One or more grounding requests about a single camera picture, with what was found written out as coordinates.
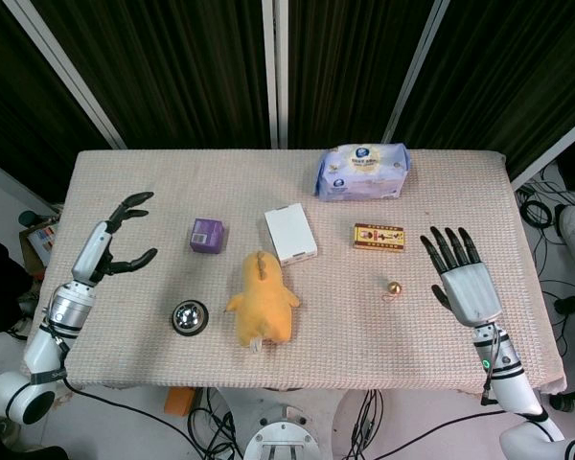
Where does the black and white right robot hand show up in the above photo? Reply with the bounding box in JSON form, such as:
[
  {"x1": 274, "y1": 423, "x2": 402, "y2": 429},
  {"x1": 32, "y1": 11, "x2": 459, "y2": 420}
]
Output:
[{"x1": 420, "y1": 225, "x2": 504, "y2": 329}]

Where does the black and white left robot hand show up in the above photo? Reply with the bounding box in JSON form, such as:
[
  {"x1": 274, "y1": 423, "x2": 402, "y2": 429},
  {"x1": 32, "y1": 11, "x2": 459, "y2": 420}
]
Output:
[{"x1": 70, "y1": 192, "x2": 159, "y2": 289}]

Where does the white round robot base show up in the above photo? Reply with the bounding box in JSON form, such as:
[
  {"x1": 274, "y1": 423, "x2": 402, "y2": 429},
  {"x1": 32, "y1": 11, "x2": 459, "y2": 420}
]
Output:
[{"x1": 242, "y1": 401, "x2": 339, "y2": 460}]

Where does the chrome call bell, black base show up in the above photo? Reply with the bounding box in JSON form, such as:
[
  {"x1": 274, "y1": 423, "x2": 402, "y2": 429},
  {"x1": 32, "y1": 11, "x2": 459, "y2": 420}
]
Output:
[{"x1": 171, "y1": 298, "x2": 211, "y2": 338}]

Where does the open cardboard box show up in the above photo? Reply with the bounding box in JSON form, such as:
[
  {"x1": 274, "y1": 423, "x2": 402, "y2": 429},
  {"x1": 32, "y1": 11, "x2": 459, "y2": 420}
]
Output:
[{"x1": 18, "y1": 220, "x2": 61, "y2": 280}]

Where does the black chair base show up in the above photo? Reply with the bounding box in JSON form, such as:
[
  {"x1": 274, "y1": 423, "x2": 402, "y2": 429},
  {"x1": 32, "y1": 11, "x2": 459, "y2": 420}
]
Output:
[{"x1": 548, "y1": 292, "x2": 575, "y2": 412}]

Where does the yellow and red flat box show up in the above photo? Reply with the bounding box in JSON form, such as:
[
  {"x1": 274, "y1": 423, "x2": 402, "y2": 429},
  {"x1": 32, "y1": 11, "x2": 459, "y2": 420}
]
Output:
[{"x1": 352, "y1": 222, "x2": 408, "y2": 252}]

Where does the purple cube box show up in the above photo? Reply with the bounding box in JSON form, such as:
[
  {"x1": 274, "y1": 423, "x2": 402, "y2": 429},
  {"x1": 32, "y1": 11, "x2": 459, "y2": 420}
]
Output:
[{"x1": 188, "y1": 217, "x2": 228, "y2": 255}]

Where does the pink waffle-weave tablecloth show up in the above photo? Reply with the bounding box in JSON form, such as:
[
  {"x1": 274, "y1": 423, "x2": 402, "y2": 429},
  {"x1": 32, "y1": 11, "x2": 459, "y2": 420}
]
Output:
[{"x1": 28, "y1": 149, "x2": 568, "y2": 397}]

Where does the pale purple tissue pack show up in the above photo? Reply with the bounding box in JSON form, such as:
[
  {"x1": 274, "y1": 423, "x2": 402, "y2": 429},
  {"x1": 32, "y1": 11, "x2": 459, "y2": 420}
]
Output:
[{"x1": 313, "y1": 142, "x2": 412, "y2": 203}]

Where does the dark curtain panel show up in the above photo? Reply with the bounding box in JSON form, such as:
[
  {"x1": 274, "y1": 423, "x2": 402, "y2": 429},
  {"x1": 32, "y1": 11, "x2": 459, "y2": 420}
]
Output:
[
  {"x1": 31, "y1": 0, "x2": 275, "y2": 150},
  {"x1": 396, "y1": 0, "x2": 575, "y2": 179},
  {"x1": 286, "y1": 0, "x2": 438, "y2": 145},
  {"x1": 0, "y1": 0, "x2": 117, "y2": 203}
]

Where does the orange block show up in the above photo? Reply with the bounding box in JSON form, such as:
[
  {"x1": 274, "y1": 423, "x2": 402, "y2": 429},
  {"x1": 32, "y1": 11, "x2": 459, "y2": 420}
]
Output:
[{"x1": 163, "y1": 386, "x2": 196, "y2": 418}]

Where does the yellow plush toy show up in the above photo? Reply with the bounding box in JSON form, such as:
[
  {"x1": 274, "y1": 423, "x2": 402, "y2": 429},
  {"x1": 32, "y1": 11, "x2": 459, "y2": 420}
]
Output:
[{"x1": 224, "y1": 248, "x2": 303, "y2": 357}]

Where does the white cardboard box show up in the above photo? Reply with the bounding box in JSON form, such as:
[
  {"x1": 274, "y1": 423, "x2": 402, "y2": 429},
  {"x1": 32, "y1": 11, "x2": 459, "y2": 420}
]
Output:
[{"x1": 263, "y1": 202, "x2": 321, "y2": 266}]

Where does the coiled black cable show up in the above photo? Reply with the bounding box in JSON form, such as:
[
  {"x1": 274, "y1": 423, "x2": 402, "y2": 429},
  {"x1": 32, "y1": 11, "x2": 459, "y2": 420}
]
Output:
[{"x1": 517, "y1": 187, "x2": 556, "y2": 227}]

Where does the white partition post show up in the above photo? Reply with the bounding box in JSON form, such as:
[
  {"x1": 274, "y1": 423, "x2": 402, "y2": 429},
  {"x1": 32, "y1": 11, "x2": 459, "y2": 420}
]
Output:
[
  {"x1": 14, "y1": 0, "x2": 127, "y2": 150},
  {"x1": 506, "y1": 113, "x2": 575, "y2": 189},
  {"x1": 381, "y1": 0, "x2": 450, "y2": 144},
  {"x1": 260, "y1": 0, "x2": 291, "y2": 150}
]

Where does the black cable bundle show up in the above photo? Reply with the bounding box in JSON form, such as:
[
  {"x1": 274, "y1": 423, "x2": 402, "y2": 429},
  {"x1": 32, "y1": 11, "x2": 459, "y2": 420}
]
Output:
[
  {"x1": 185, "y1": 386, "x2": 244, "y2": 460},
  {"x1": 348, "y1": 388, "x2": 390, "y2": 460}
]

